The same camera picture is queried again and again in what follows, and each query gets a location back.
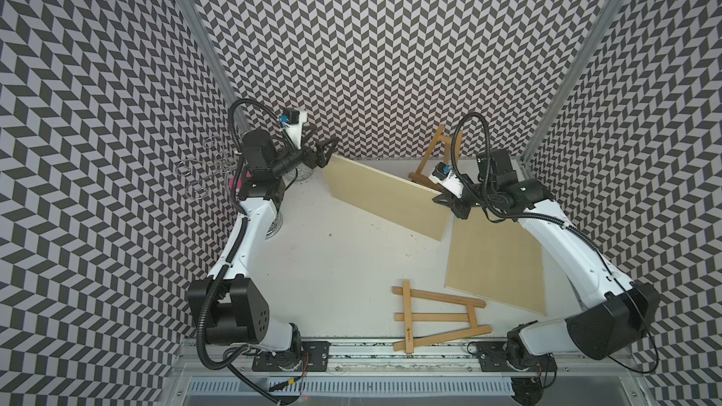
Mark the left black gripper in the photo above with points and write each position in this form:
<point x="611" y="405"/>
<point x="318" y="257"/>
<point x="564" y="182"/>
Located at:
<point x="321" y="159"/>

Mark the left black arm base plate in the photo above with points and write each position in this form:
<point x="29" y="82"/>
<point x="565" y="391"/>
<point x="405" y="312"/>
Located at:
<point x="312" y="356"/>

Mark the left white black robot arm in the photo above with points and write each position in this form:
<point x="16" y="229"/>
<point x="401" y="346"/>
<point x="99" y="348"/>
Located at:
<point x="228" y="309"/>

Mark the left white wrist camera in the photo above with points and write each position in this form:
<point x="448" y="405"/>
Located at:
<point x="292" y="122"/>

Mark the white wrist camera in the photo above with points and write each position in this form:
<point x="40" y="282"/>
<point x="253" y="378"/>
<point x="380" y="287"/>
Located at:
<point x="292" y="122"/>
<point x="444" y="175"/>

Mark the metal wire glass rack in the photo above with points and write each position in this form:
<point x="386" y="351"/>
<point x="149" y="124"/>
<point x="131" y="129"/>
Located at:
<point x="209" y="170"/>

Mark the pink plastic wine glass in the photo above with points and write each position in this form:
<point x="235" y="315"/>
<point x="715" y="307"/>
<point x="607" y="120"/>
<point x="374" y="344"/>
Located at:
<point x="236" y="183"/>

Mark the aluminium front rail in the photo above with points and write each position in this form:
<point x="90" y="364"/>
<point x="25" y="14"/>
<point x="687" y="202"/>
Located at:
<point x="366" y="371"/>

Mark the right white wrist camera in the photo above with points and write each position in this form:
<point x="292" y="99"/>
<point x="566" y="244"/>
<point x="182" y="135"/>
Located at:
<point x="444" y="175"/>

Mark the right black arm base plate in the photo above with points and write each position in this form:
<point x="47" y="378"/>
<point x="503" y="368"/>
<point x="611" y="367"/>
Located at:
<point x="498" y="356"/>

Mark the near wooden easel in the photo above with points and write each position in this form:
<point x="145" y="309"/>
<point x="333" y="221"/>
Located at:
<point x="408" y="318"/>

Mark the round metal rack base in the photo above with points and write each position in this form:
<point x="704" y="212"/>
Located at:
<point x="275" y="227"/>

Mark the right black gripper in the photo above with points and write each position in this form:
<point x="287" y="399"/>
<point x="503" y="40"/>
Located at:
<point x="455" y="203"/>

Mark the plywood board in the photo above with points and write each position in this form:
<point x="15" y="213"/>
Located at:
<point x="392" y="198"/>
<point x="501" y="262"/>

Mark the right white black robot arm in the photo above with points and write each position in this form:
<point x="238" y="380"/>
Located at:
<point x="616" y="311"/>

